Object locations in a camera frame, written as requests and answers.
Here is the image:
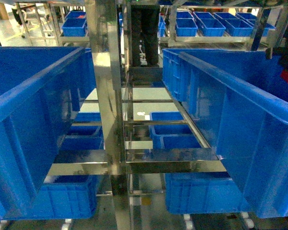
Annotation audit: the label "blue bin bottom left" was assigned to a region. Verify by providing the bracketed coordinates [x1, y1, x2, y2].
[24, 175, 100, 219]

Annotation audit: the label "steel rack upright post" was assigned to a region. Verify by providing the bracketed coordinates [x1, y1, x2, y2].
[84, 0, 132, 230]

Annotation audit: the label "large blue bin upper shelf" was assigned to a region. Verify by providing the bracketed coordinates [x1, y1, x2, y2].
[0, 47, 96, 219]

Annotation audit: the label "large blue bin right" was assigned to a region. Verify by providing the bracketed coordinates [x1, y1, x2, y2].
[163, 48, 288, 218]

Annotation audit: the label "blue bin bottom right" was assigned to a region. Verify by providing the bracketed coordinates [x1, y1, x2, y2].
[165, 172, 251, 214]

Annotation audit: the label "blue bin middle floor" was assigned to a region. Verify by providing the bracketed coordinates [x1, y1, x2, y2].
[149, 112, 201, 149]

